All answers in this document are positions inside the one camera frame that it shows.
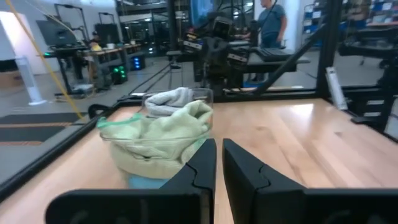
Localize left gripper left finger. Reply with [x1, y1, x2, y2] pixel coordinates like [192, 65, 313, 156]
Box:
[159, 138, 218, 224]

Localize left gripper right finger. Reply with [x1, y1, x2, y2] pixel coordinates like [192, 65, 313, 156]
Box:
[221, 138, 308, 224]

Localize blue microfiber towel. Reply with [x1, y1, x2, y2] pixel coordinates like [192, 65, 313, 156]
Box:
[128, 173, 171, 190]

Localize grey microfiber towel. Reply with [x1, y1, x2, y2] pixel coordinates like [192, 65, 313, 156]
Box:
[144, 86, 196, 118]

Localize clear plastic bin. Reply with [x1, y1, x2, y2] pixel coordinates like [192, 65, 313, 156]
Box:
[98, 88, 215, 190]

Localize large blue display screen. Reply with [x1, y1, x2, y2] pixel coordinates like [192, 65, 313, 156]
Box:
[189, 0, 216, 29]

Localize black work desk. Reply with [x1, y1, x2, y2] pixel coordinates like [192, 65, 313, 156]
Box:
[166, 46, 312, 82]

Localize person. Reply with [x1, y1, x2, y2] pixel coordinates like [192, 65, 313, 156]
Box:
[241, 0, 289, 50]
[89, 30, 104, 53]

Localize black computer, blue lights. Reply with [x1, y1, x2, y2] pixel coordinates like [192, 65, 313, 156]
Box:
[129, 55, 146, 72]

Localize black box, green lights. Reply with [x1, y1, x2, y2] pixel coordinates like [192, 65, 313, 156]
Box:
[111, 64, 129, 85]

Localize blue bin shelf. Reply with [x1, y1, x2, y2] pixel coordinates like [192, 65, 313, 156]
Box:
[301, 1, 327, 48]

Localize black equipment stand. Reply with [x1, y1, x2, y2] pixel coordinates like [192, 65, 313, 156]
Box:
[337, 26, 398, 138]

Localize black desk monitor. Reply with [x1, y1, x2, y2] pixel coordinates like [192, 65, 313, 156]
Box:
[35, 19, 79, 48]

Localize black hazard-striped floor mat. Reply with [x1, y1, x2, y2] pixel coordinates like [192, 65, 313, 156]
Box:
[0, 112, 88, 147]

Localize white tower fan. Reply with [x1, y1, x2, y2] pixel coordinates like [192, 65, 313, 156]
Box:
[14, 55, 48, 106]

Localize silver post bracket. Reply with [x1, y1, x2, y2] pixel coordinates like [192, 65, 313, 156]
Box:
[325, 66, 349, 111]

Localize black aluminium table frame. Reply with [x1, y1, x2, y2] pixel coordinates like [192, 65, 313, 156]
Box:
[0, 0, 398, 203]

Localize yellow hanging cable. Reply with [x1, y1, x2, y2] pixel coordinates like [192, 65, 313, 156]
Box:
[4, 0, 87, 121]

